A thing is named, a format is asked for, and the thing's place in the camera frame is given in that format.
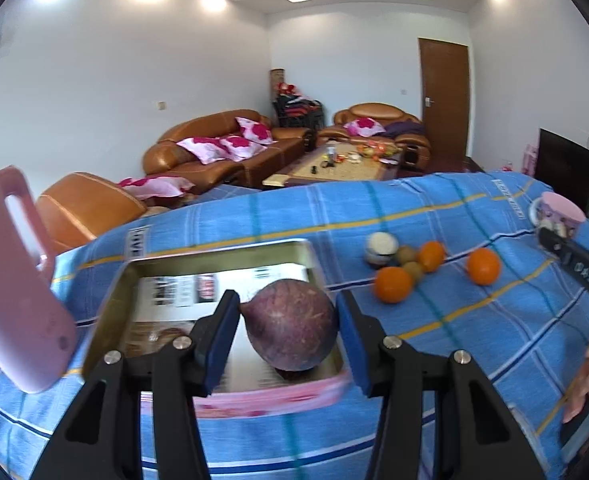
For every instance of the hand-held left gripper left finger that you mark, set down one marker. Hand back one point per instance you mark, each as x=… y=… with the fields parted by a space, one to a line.
x=224 y=340

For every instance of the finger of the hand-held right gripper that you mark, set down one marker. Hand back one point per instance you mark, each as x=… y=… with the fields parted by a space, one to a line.
x=574 y=262

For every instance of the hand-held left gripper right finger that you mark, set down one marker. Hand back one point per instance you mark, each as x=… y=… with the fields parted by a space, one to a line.
x=350 y=342

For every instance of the orange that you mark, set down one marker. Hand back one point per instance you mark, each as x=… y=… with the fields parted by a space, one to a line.
x=393 y=285
x=432 y=256
x=483 y=266

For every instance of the brown kiwi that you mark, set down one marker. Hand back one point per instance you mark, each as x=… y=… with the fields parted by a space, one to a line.
x=416 y=272
x=404 y=254

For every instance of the person's right hand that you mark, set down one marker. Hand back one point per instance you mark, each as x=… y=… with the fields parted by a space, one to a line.
x=586 y=385

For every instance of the pink printed mug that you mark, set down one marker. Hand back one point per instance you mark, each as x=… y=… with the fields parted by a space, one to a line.
x=556 y=212

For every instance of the black television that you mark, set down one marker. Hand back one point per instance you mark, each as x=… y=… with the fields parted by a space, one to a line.
x=566 y=170

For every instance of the blue plaid blanket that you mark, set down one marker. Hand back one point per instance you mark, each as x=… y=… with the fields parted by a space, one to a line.
x=474 y=350

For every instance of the wooden coffee table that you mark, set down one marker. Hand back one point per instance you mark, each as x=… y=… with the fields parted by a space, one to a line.
x=354 y=172

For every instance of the pink flowered cloth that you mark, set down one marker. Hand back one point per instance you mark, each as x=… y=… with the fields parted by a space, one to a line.
x=152 y=186

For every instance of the orange leather armchair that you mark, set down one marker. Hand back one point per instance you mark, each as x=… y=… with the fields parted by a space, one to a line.
x=84 y=210

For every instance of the silver can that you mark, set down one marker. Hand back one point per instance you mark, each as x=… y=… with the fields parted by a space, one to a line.
x=331 y=151

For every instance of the pink flowered pillow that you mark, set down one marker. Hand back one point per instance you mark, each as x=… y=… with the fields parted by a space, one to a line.
x=364 y=126
x=199 y=149
x=239 y=146
x=255 y=130

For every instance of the colourful snack pile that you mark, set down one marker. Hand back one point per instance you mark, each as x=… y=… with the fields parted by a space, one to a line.
x=377 y=149

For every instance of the brown wooden door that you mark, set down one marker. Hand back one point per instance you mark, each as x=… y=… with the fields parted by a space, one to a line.
x=444 y=100

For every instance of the brown leather three-seat sofa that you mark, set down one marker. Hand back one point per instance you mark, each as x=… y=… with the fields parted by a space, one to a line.
x=199 y=125

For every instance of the purple blanket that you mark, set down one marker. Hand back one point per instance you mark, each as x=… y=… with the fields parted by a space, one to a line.
x=404 y=127

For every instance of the brown leather armchair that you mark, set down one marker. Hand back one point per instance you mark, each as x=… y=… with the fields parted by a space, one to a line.
x=369 y=110

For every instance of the rack with clothes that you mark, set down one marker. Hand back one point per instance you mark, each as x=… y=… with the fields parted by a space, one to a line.
x=299 y=109

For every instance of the tall brown wall ornament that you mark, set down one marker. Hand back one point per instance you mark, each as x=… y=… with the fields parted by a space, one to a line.
x=277 y=76

